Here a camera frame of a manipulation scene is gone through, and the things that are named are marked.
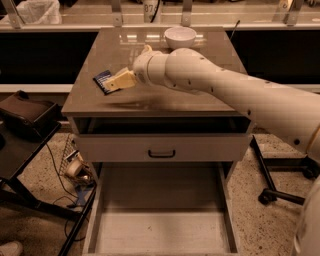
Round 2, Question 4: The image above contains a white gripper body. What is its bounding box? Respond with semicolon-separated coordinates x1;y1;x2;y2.
133;51;168;85

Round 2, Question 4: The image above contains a blue rxbar blueberry wrapper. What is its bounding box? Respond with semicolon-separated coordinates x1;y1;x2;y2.
93;70;111;95

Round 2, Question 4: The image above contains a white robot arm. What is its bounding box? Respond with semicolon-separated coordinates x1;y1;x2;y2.
103;45;320;162

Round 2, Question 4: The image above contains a grey drawer cabinet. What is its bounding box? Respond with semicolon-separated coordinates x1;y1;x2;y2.
62;27;253;177

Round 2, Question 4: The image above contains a white ceramic bowl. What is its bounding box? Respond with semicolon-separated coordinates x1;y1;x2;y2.
164;27;197;49

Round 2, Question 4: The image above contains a white numbered container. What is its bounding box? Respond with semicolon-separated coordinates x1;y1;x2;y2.
143;0;161;23

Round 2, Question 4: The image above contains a dark brown pouch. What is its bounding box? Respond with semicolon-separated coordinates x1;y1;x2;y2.
0;90;58;136

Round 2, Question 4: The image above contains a tape roll clutter on floor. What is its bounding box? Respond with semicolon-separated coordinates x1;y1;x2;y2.
59;134;95;186

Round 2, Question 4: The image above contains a white plastic bag bin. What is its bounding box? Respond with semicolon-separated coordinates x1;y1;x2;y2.
5;0;62;25

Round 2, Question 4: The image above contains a black side cart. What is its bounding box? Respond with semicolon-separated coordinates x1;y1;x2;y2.
0;120;96;256

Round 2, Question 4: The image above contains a black chair base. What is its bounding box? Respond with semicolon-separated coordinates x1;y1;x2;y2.
250;136;320;205

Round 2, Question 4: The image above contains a white shoe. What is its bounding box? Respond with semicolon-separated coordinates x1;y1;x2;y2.
0;241;23;256

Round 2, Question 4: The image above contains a closed drawer with black handle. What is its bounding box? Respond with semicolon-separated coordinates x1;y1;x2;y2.
74;134;251;162

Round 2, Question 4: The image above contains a black cable on floor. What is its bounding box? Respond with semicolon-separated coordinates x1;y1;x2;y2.
34;128;88;243

